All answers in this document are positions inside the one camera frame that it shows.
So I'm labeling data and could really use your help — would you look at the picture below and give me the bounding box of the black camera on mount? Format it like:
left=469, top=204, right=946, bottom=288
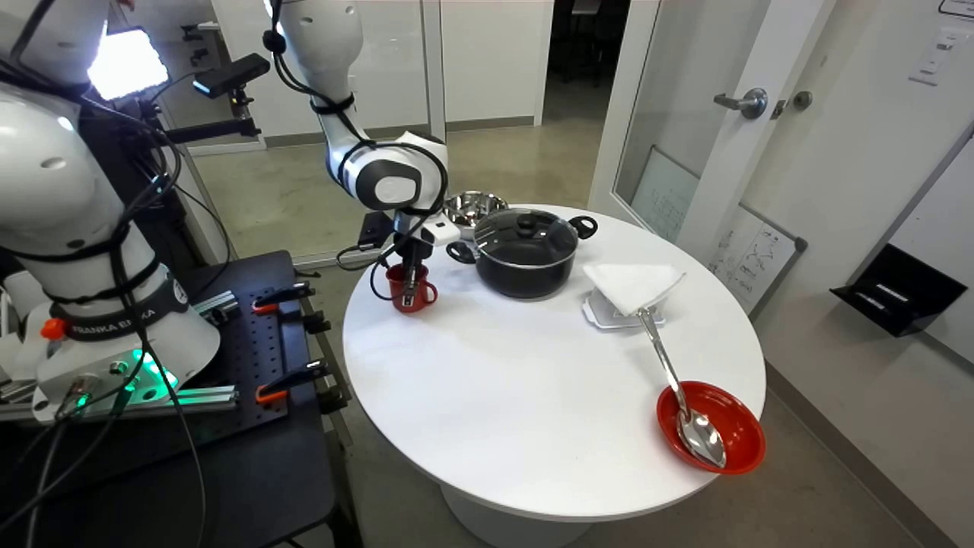
left=193, top=55, right=271, bottom=102

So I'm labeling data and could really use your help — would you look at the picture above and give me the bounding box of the silver bowl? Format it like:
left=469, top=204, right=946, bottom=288
left=445, top=193, right=506, bottom=234

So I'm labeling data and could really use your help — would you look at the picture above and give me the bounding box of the white folded napkin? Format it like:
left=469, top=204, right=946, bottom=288
left=582, top=265, right=684, bottom=333

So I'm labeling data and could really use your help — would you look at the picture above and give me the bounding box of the orange-red cup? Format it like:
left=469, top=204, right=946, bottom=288
left=387, top=265, right=438, bottom=314

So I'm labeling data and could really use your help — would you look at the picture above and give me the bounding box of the black cooking pot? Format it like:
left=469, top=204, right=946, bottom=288
left=446, top=206, right=599, bottom=303

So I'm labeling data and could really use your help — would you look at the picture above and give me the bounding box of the white door with handle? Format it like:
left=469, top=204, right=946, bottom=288
left=587, top=0, right=836, bottom=262

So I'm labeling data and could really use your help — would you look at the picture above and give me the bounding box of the black workbench cart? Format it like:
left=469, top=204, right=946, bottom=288
left=0, top=249, right=358, bottom=548

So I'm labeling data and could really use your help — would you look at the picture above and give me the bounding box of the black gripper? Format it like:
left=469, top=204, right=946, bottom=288
left=391, top=214, right=434, bottom=305

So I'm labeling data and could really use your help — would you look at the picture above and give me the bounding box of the white robot base torso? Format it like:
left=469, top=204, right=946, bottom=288
left=0, top=0, right=225, bottom=419

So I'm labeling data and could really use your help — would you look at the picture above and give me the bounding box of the small whiteboard sign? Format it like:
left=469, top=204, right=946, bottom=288
left=711, top=206, right=806, bottom=314

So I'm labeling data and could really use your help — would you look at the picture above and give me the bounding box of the white round table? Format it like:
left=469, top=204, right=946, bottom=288
left=345, top=216, right=767, bottom=524

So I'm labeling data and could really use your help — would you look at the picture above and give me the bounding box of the glass pot lid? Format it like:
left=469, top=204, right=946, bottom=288
left=474, top=210, right=579, bottom=268

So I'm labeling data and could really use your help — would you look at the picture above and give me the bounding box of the silver spoon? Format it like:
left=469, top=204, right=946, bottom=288
left=637, top=309, right=726, bottom=470

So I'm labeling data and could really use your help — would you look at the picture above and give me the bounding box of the red plate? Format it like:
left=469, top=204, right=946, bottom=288
left=655, top=381, right=767, bottom=474

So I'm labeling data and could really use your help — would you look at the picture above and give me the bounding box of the black wall holder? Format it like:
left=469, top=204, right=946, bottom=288
left=835, top=244, right=967, bottom=339

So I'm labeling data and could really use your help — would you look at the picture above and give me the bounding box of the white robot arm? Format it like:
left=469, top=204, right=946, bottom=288
left=262, top=0, right=446, bottom=314

